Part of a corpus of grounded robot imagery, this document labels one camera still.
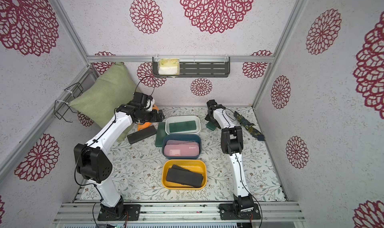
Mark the white storage box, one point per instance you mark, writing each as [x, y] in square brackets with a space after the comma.
[176, 119]

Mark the green square pillow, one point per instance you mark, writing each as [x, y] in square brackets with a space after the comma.
[112, 89]

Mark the black pencil case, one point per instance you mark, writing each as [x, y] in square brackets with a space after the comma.
[141, 135]
[180, 168]
[184, 178]

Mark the yellow storage box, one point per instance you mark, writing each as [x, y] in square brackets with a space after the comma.
[195, 166]

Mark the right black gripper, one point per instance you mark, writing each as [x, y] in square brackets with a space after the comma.
[208, 116]

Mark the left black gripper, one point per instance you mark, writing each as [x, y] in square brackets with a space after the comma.
[155, 118]

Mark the pink pencil case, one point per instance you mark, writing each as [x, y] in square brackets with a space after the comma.
[182, 150]
[176, 142]

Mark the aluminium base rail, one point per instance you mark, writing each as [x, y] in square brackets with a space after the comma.
[178, 212]

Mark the yellow white sponge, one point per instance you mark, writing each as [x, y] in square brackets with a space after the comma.
[169, 66]

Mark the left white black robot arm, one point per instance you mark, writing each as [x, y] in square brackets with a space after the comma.
[91, 158]

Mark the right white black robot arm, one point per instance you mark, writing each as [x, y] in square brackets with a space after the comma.
[232, 146]

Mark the orange shark plush toy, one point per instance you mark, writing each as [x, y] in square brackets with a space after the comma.
[147, 124]

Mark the green pencil case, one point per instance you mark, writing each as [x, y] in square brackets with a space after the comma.
[161, 134]
[211, 126]
[185, 126]

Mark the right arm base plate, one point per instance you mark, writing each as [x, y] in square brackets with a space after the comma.
[230, 212]

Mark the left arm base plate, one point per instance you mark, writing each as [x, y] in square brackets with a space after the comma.
[119, 213]

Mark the black wire wall rack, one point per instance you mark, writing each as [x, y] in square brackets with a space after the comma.
[62, 106]

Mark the folded dark floral umbrella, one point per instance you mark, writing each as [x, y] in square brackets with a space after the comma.
[250, 127]

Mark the teal storage box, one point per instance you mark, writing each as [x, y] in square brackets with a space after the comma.
[183, 137]

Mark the dark wall shelf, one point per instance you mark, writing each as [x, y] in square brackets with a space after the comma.
[196, 69]

